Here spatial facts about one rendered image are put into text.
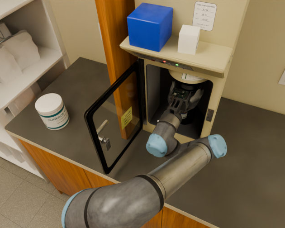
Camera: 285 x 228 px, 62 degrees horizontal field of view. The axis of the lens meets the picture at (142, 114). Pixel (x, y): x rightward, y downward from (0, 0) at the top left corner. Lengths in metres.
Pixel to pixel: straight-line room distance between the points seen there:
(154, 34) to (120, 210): 0.45
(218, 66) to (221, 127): 0.64
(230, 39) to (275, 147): 0.69
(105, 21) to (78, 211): 0.53
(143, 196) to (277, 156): 0.86
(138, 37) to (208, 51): 0.21
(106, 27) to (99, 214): 0.53
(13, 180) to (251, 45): 2.12
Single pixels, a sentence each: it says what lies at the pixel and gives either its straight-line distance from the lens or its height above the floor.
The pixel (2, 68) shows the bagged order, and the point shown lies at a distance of 1.71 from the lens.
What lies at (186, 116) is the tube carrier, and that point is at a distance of 1.11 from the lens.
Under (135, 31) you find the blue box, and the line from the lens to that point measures 0.71.
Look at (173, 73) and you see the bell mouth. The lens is 0.92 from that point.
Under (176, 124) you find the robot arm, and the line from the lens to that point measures 0.85.
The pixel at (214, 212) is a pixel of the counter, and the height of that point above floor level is 0.94.
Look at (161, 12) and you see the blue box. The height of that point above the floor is 1.60.
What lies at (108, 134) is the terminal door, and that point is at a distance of 0.89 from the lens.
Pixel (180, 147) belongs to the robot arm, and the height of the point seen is 1.21.
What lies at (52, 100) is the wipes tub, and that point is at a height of 1.09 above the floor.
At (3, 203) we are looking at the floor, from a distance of 2.38.
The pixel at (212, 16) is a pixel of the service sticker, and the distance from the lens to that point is 0.73.
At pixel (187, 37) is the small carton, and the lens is 0.68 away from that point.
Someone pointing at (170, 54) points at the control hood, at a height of 1.51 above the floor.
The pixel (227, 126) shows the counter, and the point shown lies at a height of 0.94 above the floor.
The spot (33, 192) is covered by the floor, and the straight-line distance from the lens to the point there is 2.31.
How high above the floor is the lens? 1.91
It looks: 49 degrees down
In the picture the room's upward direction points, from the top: 4 degrees counter-clockwise
